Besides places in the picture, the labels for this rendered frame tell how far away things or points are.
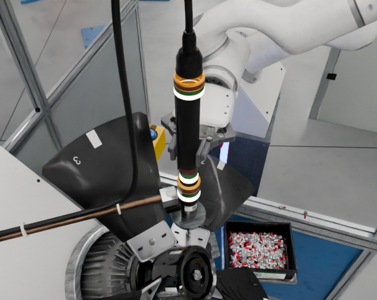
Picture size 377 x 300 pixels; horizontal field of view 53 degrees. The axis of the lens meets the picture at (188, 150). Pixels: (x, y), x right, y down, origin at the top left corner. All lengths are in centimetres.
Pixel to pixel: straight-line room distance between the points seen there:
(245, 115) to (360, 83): 146
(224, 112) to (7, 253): 53
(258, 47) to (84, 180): 76
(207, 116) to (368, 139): 235
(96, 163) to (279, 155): 201
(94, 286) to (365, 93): 226
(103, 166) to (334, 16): 49
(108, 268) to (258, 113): 76
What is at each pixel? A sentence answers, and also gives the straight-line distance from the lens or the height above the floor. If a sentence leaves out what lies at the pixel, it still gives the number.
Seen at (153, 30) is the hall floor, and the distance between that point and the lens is 375.
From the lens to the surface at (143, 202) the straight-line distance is 71.
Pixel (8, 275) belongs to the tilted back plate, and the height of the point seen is 122.
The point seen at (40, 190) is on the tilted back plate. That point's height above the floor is 126.
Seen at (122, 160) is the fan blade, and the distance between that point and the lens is 75.
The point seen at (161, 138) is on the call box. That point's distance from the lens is 124.
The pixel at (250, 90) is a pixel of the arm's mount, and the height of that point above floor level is 111.
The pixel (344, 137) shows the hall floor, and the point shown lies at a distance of 290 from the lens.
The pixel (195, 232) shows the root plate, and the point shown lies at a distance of 89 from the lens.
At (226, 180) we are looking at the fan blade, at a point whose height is 116.
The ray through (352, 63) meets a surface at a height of 52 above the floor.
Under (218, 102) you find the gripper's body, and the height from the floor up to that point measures 151.
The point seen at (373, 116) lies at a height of 14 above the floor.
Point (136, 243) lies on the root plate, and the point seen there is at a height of 125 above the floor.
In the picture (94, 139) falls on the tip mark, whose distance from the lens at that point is 74.
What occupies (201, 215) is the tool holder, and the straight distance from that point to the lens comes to 79.
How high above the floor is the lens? 197
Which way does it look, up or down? 49 degrees down
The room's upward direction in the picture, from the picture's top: straight up
